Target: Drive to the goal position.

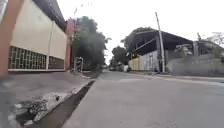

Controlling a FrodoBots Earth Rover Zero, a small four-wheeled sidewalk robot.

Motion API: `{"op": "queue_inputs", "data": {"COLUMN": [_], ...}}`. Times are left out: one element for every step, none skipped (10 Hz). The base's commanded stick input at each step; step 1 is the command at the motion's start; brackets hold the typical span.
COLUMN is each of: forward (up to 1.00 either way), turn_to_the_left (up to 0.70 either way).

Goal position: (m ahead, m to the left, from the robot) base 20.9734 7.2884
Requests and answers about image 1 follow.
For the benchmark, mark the dark green tree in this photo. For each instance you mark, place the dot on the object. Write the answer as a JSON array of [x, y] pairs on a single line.
[[89, 45]]

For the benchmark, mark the white metal gate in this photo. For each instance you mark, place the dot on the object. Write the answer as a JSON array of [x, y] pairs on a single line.
[[78, 64]]

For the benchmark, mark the open shed with dark roof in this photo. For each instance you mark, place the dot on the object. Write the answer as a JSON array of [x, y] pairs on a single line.
[[150, 50]]

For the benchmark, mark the grey utility pole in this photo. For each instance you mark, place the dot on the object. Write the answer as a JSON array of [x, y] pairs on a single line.
[[160, 43]]

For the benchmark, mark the grey concrete road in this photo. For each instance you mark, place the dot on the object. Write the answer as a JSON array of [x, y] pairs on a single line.
[[150, 103]]

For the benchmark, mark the dark open gutter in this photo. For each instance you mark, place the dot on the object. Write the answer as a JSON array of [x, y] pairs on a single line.
[[63, 108]]

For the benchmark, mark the cream building with red pillars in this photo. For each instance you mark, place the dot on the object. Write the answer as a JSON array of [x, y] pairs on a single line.
[[36, 36]]

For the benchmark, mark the grey concrete pavement apron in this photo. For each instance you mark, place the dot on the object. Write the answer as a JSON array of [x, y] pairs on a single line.
[[30, 88]]

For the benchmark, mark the row of trees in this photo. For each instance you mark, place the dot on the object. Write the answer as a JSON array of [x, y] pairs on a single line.
[[213, 40]]

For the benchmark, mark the grey concrete wall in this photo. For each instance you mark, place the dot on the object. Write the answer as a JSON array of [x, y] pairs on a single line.
[[200, 65]]

